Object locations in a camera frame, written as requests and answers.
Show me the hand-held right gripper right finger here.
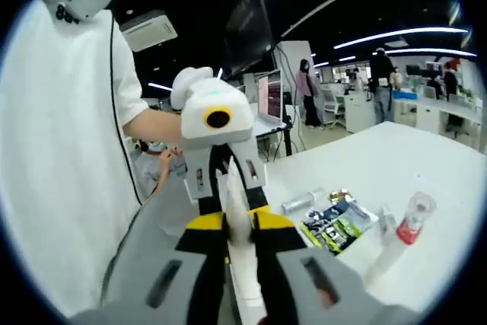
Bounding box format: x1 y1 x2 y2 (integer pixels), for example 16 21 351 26
250 209 385 325

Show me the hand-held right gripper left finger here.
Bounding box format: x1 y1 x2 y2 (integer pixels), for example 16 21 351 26
100 211 231 325

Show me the white skincare tube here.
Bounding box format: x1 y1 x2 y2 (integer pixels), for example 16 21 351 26
215 156 267 325

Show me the silver clear-capped skincare bottle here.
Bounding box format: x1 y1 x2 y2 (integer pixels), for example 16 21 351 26
280 186 327 216

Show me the green silver skincare mask packet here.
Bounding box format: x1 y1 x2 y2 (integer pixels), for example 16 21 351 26
299 197 380 256

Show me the gold skincare sachet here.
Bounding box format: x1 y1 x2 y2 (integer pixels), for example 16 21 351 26
327 186 354 203

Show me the white red-collared pump skincare bottle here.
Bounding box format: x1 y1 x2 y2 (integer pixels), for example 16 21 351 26
363 190 438 285

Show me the black tripod stand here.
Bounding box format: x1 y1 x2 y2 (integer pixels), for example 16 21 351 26
280 92 296 158

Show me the grey chair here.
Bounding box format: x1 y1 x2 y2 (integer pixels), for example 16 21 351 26
99 183 202 303

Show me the monitor with pink screen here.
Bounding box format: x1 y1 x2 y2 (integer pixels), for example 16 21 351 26
255 69 285 125

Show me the white office chair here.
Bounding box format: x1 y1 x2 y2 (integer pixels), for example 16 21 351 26
321 84 347 130

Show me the ceiling air conditioner unit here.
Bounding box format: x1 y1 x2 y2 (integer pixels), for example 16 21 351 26
119 14 180 53

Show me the black hanging screen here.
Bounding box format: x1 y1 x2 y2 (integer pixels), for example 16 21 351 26
223 0 275 77

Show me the row of white office desks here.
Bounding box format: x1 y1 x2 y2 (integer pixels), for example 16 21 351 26
342 91 485 143

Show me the ceiling light strip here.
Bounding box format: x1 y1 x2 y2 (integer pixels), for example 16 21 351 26
384 47 479 59
333 27 469 51

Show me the black device cable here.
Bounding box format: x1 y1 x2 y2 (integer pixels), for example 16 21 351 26
109 16 145 207

